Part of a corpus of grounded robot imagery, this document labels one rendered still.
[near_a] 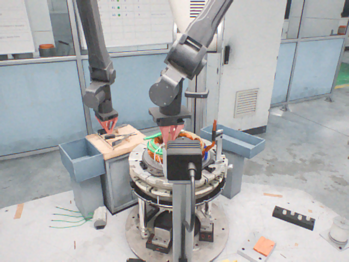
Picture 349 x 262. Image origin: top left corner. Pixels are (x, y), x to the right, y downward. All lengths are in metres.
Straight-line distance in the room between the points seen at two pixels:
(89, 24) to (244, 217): 0.89
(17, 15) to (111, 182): 2.10
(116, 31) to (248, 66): 1.45
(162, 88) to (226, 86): 2.56
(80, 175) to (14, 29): 2.08
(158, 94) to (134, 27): 2.49
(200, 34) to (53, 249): 0.86
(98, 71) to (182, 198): 0.73
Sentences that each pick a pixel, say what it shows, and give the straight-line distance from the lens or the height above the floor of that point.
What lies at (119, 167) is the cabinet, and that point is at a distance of 1.09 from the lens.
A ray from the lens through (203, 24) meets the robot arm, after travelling 0.66.
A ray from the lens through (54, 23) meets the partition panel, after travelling 2.98.
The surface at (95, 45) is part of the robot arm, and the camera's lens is 0.97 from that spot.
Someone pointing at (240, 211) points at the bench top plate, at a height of 0.78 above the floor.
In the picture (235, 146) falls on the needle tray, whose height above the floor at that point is 1.05.
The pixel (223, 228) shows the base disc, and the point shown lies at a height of 0.80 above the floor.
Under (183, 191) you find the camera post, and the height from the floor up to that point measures 1.33.
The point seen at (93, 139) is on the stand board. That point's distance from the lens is 1.15.
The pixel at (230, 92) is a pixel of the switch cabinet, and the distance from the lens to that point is 3.21.
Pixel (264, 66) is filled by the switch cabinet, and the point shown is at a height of 0.88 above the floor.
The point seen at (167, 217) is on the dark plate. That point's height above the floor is 0.78.
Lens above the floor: 1.56
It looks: 26 degrees down
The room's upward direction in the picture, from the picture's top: straight up
